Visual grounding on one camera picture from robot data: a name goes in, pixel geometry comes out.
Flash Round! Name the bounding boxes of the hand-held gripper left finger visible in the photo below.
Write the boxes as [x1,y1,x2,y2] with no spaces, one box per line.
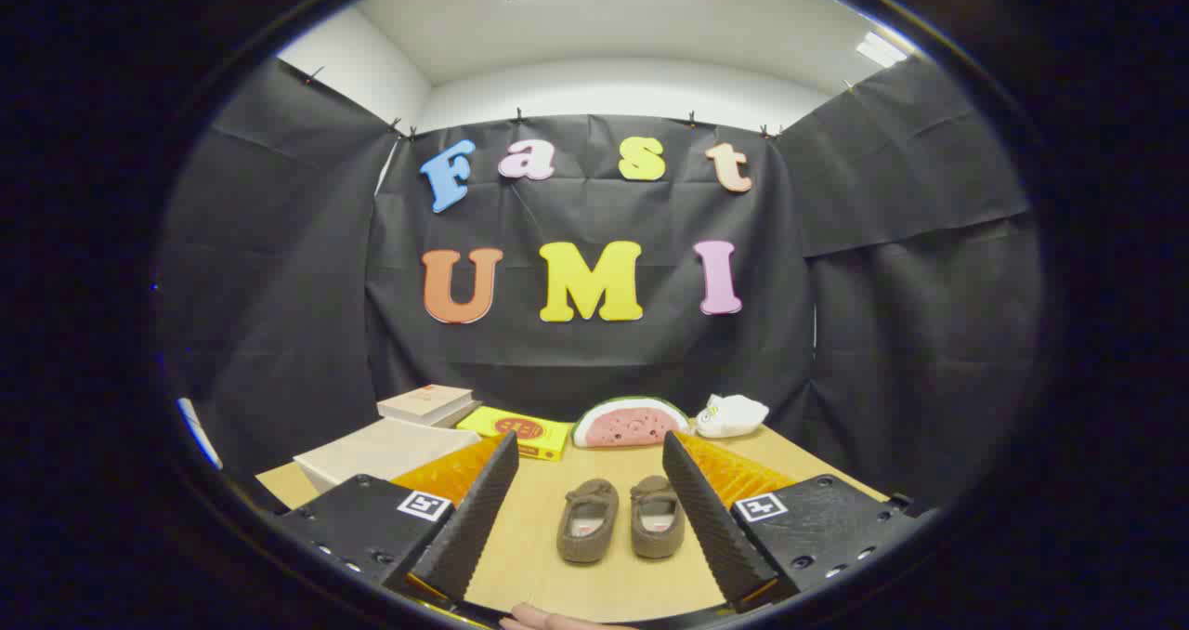
[269,430,521,612]

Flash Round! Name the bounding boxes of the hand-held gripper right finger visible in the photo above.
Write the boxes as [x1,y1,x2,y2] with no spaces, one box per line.
[661,430,916,614]

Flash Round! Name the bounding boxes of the brown fuzzy shoe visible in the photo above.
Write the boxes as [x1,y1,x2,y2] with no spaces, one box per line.
[555,478,621,564]
[629,475,686,559]

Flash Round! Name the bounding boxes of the cream fabric storage box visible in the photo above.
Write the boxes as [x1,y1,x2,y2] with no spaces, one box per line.
[294,416,481,493]

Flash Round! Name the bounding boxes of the yellow book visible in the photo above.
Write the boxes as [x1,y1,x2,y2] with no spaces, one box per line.
[455,405,572,462]

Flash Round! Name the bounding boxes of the white plush toy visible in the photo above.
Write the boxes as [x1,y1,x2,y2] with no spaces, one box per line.
[695,393,770,440]

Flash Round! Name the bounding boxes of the watermelon slice plush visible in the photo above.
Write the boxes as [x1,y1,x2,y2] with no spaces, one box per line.
[571,396,691,449]

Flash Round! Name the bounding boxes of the beige book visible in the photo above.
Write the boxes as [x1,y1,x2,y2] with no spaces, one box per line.
[376,384,475,422]

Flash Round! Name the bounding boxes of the black backdrop cloth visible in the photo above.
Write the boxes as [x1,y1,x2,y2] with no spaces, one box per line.
[153,54,1046,510]

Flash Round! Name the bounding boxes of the small ceiling light panel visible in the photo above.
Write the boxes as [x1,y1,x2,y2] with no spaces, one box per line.
[855,31,909,69]

